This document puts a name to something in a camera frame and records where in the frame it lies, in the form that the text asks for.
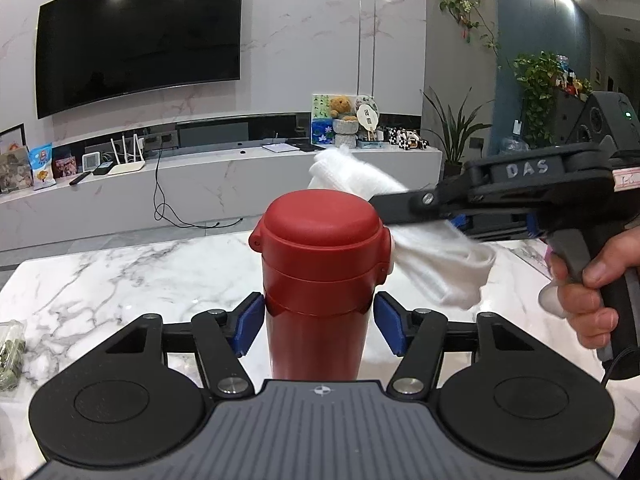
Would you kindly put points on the plastic bag of green snacks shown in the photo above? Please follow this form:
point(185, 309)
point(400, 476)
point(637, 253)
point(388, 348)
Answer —
point(10, 355)

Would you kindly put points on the white towel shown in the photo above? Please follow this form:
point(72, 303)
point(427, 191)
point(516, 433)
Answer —
point(440, 265)

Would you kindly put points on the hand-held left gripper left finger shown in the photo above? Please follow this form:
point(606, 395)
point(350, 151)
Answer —
point(250, 322)

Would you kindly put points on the small black box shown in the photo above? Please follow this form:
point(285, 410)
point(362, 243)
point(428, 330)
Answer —
point(102, 168)

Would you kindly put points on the person's right hand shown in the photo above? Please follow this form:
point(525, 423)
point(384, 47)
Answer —
point(585, 310)

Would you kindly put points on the white desk clock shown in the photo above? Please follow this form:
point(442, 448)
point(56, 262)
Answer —
point(91, 162)

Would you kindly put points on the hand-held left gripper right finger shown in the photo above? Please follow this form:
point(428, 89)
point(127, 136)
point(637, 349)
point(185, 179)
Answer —
point(390, 322)

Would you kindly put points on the white router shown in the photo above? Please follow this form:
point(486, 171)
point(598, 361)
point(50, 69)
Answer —
point(127, 166)

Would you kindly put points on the flower painting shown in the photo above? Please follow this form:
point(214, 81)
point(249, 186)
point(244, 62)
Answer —
point(321, 127)

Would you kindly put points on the hanging vine plant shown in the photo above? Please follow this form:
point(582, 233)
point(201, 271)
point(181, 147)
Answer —
point(470, 15)

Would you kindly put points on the round paper fan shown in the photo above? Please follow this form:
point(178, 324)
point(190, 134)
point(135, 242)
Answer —
point(367, 112)

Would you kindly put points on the black curved television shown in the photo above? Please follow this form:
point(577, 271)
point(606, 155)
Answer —
point(137, 55)

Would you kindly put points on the potted orchid plant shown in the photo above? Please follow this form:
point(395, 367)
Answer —
point(455, 130)

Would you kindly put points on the blue snack bag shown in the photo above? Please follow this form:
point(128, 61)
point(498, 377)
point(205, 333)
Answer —
point(41, 167)

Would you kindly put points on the black picture frame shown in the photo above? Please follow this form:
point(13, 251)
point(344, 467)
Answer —
point(12, 140)

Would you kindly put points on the marble television cabinet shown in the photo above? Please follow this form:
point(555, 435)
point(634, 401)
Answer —
point(210, 190)

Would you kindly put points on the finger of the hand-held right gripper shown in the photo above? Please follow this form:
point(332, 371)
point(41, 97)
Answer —
point(462, 223)
point(410, 205)

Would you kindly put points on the white notebook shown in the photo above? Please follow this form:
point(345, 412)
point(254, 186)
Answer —
point(278, 148)

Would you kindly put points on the black tablet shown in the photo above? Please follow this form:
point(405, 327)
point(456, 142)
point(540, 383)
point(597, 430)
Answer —
point(305, 147)

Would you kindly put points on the green pothos plant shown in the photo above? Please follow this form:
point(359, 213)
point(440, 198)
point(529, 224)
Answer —
point(537, 85)

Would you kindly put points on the clear water bottle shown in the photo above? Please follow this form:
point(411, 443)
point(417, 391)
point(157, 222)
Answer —
point(515, 144)

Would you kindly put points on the colourful shelf ornaments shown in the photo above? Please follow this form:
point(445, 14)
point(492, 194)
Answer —
point(575, 82)

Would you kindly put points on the blue tray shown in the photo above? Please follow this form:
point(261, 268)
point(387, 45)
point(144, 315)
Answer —
point(370, 144)

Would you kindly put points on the brown teddy bear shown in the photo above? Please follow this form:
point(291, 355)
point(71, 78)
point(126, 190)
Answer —
point(341, 106)

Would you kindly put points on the red insulated bottle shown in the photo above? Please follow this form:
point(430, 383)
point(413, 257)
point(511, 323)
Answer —
point(320, 260)

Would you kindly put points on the pink photo card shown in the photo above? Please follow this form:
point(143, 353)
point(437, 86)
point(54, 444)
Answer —
point(65, 166)

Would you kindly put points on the black and white toy figures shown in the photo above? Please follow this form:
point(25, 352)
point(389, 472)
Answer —
point(407, 137)

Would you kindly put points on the stone-print picture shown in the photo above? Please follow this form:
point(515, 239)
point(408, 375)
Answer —
point(12, 172)

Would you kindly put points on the dark grey speaker box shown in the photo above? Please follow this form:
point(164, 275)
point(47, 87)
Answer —
point(215, 132)

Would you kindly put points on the black remote control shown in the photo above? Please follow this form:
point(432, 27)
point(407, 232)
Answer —
point(80, 178)

